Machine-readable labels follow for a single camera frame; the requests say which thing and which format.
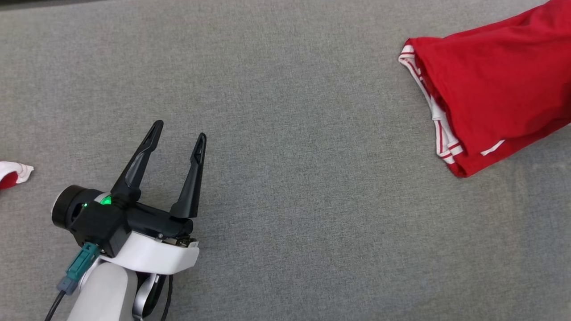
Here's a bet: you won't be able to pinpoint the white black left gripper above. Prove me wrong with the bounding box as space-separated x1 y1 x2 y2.
99 120 207 275

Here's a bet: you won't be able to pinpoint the red white shorts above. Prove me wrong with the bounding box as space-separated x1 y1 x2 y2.
0 161 34 190

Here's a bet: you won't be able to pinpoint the red white basketball jersey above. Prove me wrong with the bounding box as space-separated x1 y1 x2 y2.
398 0 571 178

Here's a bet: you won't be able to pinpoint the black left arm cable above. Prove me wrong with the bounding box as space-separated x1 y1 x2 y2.
160 274 174 321

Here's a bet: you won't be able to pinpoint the teal left camera connector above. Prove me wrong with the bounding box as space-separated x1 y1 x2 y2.
56 242 101 296

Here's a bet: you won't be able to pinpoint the black left camera cable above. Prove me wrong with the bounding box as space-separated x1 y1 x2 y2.
44 290 67 321

